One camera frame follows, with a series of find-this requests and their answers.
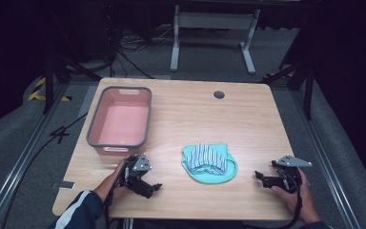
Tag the pink basin with grey rim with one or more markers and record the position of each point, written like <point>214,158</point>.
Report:
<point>122,122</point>

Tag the person's right hand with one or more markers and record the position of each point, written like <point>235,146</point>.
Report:
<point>301,203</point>

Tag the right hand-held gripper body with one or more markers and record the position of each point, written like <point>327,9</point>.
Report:
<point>286,175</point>

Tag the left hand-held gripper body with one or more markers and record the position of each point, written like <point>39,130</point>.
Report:
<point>136,173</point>

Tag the yellow black floor tape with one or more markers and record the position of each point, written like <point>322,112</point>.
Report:
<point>38,92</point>

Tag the grey tape piece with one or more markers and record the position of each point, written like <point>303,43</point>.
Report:
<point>64,185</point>

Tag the aluminium floor rail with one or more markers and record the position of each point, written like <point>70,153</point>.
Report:
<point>16,168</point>
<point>327,165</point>

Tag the person's left hand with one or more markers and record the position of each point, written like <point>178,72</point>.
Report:
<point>114,184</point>

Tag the teal striped cloth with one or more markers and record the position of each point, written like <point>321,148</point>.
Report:
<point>208,162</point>

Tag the white metal table frame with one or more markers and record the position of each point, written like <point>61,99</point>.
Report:
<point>214,20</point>

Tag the black metal stand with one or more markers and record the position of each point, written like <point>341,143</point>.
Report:
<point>49,82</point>
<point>308,79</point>

